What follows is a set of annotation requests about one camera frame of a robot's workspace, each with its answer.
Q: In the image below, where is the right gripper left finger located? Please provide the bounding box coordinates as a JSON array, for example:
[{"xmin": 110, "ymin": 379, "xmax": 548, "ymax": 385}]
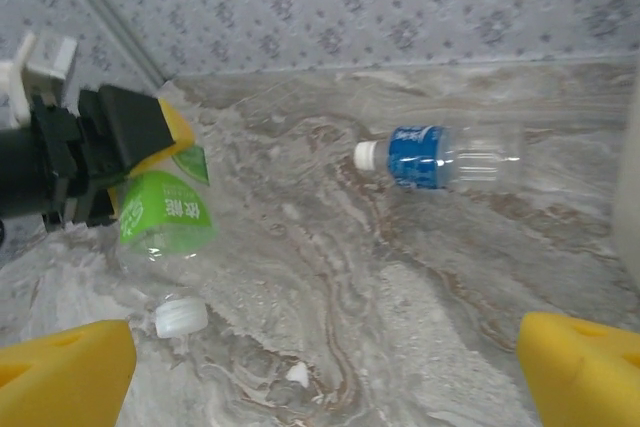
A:
[{"xmin": 0, "ymin": 319, "xmax": 138, "ymax": 427}]

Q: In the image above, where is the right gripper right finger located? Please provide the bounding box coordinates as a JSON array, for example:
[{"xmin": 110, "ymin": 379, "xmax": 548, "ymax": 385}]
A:
[{"xmin": 516, "ymin": 311, "xmax": 640, "ymax": 427}]

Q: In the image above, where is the green label clear plastic bottle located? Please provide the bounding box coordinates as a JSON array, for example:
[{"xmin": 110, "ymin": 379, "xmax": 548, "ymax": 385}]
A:
[{"xmin": 114, "ymin": 144, "xmax": 221, "ymax": 341}]

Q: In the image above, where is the white ribbed plastic bin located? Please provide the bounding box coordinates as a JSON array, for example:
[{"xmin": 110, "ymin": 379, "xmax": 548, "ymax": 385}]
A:
[{"xmin": 612, "ymin": 91, "xmax": 640, "ymax": 293}]

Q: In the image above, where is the small white scrap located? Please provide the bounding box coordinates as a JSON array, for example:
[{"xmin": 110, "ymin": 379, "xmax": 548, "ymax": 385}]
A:
[{"xmin": 287, "ymin": 362, "xmax": 311, "ymax": 388}]

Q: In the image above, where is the blue label clear plastic bottle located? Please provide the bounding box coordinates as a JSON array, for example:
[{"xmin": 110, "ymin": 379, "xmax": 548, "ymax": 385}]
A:
[{"xmin": 353, "ymin": 121, "xmax": 526, "ymax": 194}]

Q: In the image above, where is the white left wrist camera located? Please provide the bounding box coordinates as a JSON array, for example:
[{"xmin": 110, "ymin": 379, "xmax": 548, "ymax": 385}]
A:
[{"xmin": 0, "ymin": 30, "xmax": 80, "ymax": 128}]

